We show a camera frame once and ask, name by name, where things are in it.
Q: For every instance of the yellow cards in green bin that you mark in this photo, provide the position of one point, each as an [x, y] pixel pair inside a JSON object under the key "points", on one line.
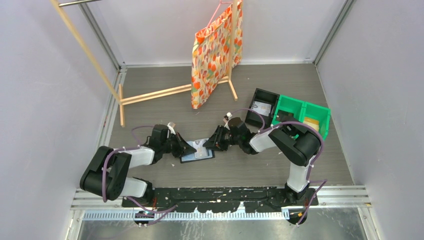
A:
{"points": [[315, 124]]}

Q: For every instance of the green double storage bin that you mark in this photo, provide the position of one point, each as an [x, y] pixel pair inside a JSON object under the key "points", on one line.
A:
{"points": [[299, 109]]}

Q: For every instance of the floral fabric bag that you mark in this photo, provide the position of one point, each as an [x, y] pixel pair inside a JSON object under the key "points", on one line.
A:
{"points": [[210, 53]]}

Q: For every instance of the wooden clothes rack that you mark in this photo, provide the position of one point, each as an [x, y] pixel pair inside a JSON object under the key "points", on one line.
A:
{"points": [[118, 95]]}

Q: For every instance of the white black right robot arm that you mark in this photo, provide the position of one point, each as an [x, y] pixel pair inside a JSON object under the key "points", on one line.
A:
{"points": [[300, 143]]}

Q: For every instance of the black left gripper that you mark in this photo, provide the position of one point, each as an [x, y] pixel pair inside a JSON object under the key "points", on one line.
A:
{"points": [[183, 147]]}

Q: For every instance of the pink clothes hanger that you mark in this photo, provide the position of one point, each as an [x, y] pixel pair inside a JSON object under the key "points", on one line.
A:
{"points": [[213, 17]]}

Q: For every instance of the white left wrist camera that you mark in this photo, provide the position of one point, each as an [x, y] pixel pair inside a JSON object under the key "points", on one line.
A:
{"points": [[171, 127]]}

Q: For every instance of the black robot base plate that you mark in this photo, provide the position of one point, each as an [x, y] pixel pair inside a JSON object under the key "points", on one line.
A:
{"points": [[266, 199]]}

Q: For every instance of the black storage bin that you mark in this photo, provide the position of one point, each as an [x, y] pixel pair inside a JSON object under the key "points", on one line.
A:
{"points": [[262, 96]]}

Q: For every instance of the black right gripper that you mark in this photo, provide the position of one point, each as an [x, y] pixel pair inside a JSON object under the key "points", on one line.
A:
{"points": [[216, 140]]}

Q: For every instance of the black card holder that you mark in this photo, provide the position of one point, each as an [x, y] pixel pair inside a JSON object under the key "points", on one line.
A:
{"points": [[196, 144]]}

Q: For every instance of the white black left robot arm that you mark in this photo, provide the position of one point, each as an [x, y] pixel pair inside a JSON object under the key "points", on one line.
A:
{"points": [[107, 173]]}

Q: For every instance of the white card in black bin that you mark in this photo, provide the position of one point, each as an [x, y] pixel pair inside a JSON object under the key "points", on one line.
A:
{"points": [[262, 108]]}

